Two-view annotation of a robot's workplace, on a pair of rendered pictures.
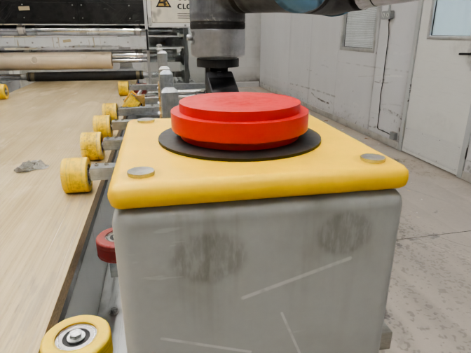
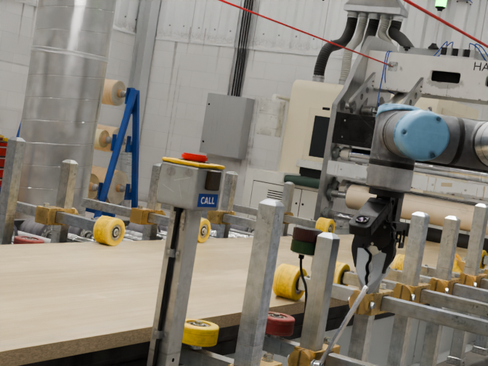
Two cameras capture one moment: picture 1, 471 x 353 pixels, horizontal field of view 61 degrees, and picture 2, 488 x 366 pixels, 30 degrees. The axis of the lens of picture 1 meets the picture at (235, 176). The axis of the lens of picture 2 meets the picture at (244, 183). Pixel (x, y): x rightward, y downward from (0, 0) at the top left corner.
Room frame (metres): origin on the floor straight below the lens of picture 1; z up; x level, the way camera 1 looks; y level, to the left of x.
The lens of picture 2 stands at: (-0.85, -0.98, 1.27)
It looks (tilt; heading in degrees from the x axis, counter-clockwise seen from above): 3 degrees down; 42
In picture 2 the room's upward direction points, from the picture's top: 9 degrees clockwise
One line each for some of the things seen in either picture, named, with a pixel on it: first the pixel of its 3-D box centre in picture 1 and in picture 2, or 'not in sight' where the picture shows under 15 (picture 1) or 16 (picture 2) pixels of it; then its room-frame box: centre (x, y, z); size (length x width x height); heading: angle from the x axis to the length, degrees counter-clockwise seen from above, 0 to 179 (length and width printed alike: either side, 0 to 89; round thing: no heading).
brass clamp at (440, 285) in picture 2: not in sight; (444, 287); (1.38, 0.24, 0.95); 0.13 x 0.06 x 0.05; 11
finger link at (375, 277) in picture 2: not in sight; (381, 272); (0.71, 0.02, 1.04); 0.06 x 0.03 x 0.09; 11
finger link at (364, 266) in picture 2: not in sight; (367, 269); (0.70, 0.05, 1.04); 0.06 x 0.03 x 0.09; 11
